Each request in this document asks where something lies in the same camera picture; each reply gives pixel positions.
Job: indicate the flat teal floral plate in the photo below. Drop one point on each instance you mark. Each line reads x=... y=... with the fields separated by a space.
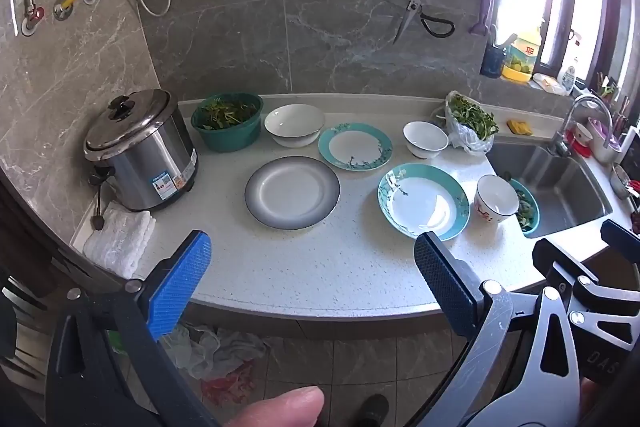
x=355 y=147

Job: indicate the utensil holder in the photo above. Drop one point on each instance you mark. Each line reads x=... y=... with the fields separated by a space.
x=605 y=147

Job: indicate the red plastic bag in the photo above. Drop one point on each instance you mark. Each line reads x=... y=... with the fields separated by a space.
x=230 y=387

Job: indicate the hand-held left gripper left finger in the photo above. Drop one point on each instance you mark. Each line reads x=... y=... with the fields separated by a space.
x=180 y=282

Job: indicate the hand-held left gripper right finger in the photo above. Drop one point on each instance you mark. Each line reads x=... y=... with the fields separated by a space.
x=445 y=279

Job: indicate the white bowl with red print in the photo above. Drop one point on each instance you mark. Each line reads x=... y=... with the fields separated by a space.
x=495 y=199

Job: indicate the yellow sponge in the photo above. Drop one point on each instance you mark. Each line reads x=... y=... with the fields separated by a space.
x=519 y=128

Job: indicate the large white bowl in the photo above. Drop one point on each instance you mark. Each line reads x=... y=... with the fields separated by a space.
x=295 y=119

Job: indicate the white cup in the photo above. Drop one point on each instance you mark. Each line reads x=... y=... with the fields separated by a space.
x=583 y=133

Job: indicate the small plain white bowl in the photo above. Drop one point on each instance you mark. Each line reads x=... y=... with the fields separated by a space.
x=425 y=137

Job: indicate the white folded towel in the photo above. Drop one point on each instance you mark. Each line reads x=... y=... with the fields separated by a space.
x=117 y=237

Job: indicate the stainless steel rice cooker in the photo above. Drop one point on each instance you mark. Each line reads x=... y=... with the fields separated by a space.
x=145 y=162

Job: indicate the deep teal floral plate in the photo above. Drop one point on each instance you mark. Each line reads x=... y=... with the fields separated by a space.
x=425 y=207

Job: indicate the leafy greens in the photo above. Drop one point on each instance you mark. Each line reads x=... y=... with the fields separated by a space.
x=225 y=112

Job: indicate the black shoe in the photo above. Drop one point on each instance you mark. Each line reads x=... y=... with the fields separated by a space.
x=372 y=412

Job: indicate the stainless steel sink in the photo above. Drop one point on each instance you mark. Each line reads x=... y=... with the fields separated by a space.
x=560 y=182

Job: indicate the grey rimmed white plate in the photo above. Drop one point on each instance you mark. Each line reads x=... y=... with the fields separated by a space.
x=292 y=192

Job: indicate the black kitchen scissors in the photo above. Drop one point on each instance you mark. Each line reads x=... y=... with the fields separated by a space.
x=412 y=14

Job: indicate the yellow oil bottle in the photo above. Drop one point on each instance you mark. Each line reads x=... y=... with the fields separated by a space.
x=522 y=57

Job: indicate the chrome faucet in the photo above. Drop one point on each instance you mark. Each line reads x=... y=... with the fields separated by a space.
x=560 y=142

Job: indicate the green plastic basin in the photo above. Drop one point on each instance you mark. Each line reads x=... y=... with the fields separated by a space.
x=230 y=137

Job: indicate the white packet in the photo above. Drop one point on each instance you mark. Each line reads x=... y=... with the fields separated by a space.
x=547 y=84

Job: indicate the purple kitchen utensil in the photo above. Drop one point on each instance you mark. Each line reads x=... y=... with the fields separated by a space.
x=482 y=19

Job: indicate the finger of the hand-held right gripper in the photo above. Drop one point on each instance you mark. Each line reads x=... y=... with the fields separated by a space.
x=565 y=262
x=620 y=237

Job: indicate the dish soap bottle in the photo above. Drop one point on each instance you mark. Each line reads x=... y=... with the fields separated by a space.
x=569 y=79

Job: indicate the plastic bag of greens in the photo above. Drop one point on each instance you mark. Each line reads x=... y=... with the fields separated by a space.
x=470 y=137

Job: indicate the crumpled grey cloth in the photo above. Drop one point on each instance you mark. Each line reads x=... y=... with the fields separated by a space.
x=225 y=352

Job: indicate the person's left hand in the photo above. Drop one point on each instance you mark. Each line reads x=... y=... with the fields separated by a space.
x=280 y=409

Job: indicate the blue cup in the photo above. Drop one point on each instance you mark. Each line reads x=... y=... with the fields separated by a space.
x=492 y=62

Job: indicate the teal vegetable basin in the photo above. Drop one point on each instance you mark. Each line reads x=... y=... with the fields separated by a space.
x=531 y=212

